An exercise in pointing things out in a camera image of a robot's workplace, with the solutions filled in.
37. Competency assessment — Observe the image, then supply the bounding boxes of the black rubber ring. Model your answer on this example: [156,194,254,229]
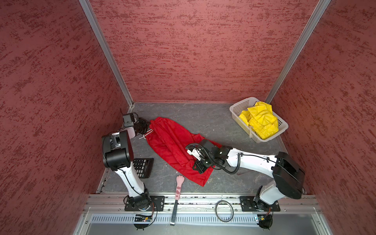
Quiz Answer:
[214,199,235,223]

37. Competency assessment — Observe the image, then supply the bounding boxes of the red shorts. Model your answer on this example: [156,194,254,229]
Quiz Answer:
[146,117,213,187]

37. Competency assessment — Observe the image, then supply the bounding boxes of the pink cat-paw handled knife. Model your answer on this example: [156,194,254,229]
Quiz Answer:
[170,175,185,226]

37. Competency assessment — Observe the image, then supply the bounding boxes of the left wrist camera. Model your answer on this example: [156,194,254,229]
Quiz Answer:
[122,113,139,128]

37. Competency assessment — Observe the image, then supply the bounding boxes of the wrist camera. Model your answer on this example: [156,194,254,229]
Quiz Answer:
[122,113,139,128]
[186,140,215,161]

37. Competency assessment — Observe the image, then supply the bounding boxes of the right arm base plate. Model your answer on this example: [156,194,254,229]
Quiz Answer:
[240,196,281,212]

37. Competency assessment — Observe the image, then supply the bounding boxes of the yellow shorts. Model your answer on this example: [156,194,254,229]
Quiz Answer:
[239,101,279,140]

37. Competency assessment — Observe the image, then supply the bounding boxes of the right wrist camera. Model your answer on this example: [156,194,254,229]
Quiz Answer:
[186,140,215,161]

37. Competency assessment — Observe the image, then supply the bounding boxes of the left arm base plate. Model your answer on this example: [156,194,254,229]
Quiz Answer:
[124,195,165,212]

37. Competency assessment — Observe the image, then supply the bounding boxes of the white plastic basket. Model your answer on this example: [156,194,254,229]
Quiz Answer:
[229,97,289,144]

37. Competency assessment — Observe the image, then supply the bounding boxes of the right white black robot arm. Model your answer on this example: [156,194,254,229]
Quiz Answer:
[186,141,305,212]

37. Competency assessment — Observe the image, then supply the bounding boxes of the black calculator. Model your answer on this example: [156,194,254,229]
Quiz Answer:
[133,158,154,179]

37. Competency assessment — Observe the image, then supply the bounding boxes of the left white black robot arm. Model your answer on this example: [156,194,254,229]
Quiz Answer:
[101,113,153,211]

